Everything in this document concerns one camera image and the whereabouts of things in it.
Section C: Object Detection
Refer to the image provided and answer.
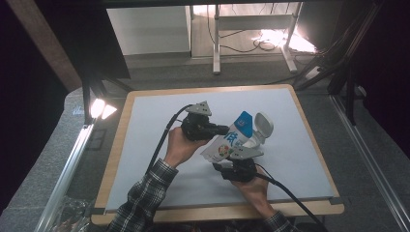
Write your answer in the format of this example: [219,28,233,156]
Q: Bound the black floor socket box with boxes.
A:
[86,128,108,152]

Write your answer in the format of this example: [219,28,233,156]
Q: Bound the bright lamp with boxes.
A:
[89,98,118,121]

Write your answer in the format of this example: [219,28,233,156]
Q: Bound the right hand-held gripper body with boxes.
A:
[221,146,265,183]

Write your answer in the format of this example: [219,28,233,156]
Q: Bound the white cabinet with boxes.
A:
[105,5,192,57]

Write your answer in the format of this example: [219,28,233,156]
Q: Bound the white desk frame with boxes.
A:
[212,2,304,75]

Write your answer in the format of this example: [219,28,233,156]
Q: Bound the clear plastic bag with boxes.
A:
[50,195,94,232]

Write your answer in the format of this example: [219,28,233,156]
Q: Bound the black tripod stand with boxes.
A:
[293,0,385,128]

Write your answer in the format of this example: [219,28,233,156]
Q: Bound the person's left hand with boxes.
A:
[162,126,211,169]

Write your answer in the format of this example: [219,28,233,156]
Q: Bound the person's right hand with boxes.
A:
[230,174,278,219]

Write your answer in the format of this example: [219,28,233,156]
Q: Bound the right hand-held gripper black cable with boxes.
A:
[255,163,329,232]

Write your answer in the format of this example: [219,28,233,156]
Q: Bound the pale grey table mat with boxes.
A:
[104,88,335,213]

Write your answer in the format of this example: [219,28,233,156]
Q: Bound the hand-held gripper black cable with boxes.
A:
[255,163,329,232]
[146,103,194,175]

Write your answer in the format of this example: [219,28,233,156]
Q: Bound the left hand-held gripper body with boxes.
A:
[180,101,215,142]

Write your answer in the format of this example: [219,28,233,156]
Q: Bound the white cup with hinged lid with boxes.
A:
[243,111,275,150]

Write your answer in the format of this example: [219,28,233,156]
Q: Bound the left hand-held gripper black cable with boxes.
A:
[146,103,194,175]

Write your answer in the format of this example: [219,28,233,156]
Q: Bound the aluminium rail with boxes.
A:
[330,94,410,232]
[33,123,96,232]

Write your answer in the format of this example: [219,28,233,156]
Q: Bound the black floor cables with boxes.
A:
[206,4,293,54]

